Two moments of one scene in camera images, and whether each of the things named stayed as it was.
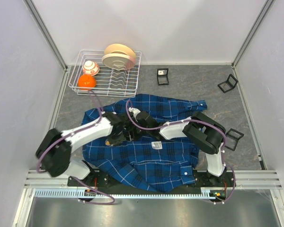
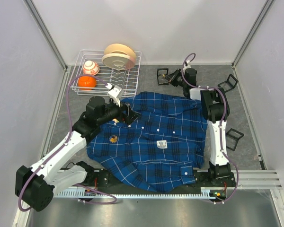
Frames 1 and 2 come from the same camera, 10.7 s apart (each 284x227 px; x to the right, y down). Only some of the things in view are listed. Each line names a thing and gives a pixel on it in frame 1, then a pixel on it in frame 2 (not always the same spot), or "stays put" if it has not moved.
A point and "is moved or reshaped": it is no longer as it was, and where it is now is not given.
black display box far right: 228,84 stays put
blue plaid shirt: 161,164 is moved or reshaped
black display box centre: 163,76 stays put
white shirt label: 156,144 -> 162,144
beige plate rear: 118,48 stays put
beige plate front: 118,61 stays put
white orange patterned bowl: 90,67 stays put
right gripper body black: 146,129 -> 181,79
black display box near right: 232,137 stays put
